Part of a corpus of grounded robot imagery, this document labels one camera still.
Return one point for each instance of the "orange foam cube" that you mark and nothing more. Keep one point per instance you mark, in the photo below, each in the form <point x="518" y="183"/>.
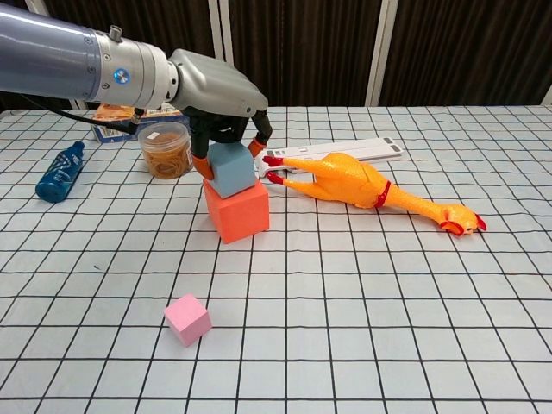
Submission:
<point x="241" y="215"/>

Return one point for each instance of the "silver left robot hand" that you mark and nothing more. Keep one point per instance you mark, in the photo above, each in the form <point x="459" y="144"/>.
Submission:
<point x="215" y="90"/>

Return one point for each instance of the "yellow rubber chicken toy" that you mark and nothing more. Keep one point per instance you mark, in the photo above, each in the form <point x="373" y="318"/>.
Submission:
<point x="353" y="181"/>

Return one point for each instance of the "blue spray bottle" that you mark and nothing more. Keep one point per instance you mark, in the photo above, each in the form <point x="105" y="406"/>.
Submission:
<point x="60" y="172"/>

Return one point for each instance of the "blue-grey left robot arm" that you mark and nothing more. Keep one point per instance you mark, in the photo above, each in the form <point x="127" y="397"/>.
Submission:
<point x="52" y="56"/>

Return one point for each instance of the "pink foam cube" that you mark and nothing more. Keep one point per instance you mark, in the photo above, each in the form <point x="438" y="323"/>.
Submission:
<point x="187" y="321"/>

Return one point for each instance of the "light blue foam cube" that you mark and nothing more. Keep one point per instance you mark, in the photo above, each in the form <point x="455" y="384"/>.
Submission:
<point x="233" y="172"/>

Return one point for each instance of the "clear jar of rubber bands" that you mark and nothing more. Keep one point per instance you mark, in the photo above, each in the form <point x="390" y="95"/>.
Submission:
<point x="166" y="151"/>

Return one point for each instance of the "checkered light blue tablecloth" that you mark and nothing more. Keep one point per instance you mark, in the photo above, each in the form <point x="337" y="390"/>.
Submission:
<point x="345" y="323"/>

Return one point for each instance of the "orange biscuit box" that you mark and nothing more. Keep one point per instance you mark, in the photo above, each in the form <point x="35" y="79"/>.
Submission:
<point x="110" y="113"/>

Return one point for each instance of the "white power strip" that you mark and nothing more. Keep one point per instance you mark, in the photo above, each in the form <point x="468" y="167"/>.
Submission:
<point x="345" y="151"/>

